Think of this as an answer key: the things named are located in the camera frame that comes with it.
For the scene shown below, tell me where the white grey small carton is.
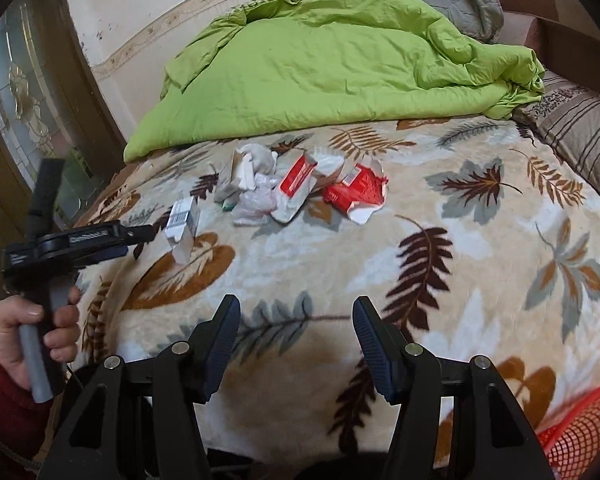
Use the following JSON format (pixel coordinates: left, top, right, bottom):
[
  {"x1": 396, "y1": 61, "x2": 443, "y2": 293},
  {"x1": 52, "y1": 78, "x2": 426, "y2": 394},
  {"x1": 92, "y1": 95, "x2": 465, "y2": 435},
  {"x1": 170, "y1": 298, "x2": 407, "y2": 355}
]
[{"x1": 163, "y1": 196, "x2": 200, "y2": 266}]

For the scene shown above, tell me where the clear plastic wrapper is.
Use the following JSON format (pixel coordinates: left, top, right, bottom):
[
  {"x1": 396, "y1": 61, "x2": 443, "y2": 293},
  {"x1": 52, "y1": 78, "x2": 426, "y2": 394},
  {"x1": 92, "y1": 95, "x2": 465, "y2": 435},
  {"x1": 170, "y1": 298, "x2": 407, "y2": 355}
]
[{"x1": 230, "y1": 174, "x2": 282, "y2": 226}]

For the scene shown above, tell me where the white tissue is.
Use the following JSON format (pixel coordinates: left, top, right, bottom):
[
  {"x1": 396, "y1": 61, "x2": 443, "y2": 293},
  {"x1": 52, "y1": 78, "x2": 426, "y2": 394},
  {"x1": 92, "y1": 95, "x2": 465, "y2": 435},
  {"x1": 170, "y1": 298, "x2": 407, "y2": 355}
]
[{"x1": 214, "y1": 143, "x2": 278, "y2": 204}]

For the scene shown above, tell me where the red white torn box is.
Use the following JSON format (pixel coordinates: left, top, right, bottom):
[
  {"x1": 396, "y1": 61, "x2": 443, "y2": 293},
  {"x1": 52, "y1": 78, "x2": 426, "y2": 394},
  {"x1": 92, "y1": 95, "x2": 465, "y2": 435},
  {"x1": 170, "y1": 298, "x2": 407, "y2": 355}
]
[{"x1": 271, "y1": 146, "x2": 346, "y2": 224}]

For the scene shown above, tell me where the red crushed cigarette pack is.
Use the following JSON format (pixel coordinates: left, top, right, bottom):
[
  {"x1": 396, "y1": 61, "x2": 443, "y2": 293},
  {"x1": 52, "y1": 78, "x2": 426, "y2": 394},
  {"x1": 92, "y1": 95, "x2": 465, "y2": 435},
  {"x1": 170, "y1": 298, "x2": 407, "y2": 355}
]
[{"x1": 323, "y1": 155, "x2": 389, "y2": 226}]

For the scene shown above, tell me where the red sleeve forearm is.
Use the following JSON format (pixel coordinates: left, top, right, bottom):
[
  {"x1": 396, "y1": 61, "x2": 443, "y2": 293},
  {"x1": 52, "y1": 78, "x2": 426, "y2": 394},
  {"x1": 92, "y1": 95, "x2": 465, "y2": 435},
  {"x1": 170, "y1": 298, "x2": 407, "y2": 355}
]
[{"x1": 0, "y1": 364, "x2": 52, "y2": 479}]

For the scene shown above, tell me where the left hand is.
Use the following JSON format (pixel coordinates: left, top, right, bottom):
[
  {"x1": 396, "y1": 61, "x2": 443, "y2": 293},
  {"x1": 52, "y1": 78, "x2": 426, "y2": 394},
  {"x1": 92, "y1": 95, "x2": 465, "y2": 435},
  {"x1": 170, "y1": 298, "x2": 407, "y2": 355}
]
[{"x1": 0, "y1": 286, "x2": 81, "y2": 390}]

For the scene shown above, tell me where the red plastic mesh basket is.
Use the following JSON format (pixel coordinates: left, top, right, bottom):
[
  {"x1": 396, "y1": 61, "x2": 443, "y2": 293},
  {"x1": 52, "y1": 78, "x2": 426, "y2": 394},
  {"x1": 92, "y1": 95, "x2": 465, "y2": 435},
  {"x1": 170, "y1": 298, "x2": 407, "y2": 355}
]
[{"x1": 538, "y1": 387, "x2": 600, "y2": 479}]

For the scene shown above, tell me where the glass panel wooden door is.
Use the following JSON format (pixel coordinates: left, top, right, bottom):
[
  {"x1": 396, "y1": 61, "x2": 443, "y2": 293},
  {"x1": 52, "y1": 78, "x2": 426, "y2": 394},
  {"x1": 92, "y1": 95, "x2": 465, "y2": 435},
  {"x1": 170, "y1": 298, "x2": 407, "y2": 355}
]
[{"x1": 0, "y1": 0, "x2": 124, "y2": 299}]

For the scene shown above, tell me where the leaf pattern fleece blanket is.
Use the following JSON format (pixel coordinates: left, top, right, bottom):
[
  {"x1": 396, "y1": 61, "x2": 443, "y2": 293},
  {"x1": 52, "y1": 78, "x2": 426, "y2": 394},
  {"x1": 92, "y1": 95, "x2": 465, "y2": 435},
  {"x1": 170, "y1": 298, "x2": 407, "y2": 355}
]
[{"x1": 74, "y1": 117, "x2": 600, "y2": 465}]

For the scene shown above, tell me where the green quilt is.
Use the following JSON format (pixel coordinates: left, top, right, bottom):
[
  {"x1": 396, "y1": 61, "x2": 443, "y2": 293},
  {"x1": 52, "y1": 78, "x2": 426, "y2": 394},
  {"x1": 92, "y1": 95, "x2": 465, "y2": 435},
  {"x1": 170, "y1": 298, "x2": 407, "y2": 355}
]
[{"x1": 123, "y1": 0, "x2": 544, "y2": 162}]

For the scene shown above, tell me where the striped beige pillow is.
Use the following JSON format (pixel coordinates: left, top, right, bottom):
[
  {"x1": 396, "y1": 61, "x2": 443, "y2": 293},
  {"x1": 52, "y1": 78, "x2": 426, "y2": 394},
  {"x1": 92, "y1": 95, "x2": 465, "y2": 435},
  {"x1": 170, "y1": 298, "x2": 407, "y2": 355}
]
[{"x1": 514, "y1": 70, "x2": 600, "y2": 194}]

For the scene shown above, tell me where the brown sofa armrest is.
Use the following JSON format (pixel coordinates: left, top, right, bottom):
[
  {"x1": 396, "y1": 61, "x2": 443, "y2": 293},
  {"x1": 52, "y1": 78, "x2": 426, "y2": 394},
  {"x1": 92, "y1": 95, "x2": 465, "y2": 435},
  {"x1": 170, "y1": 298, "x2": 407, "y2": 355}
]
[{"x1": 500, "y1": 0, "x2": 600, "y2": 92}]

